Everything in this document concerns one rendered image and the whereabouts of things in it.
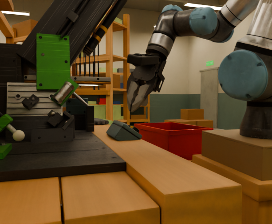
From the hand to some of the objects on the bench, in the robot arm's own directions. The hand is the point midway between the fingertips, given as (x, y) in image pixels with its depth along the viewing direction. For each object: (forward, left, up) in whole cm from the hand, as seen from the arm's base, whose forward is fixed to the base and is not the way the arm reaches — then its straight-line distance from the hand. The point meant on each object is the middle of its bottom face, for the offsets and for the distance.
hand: (131, 106), depth 76 cm
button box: (+2, -17, -15) cm, 23 cm away
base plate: (+35, -29, -14) cm, 47 cm away
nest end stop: (+21, -13, -10) cm, 26 cm away
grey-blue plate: (+21, -41, -12) cm, 48 cm away
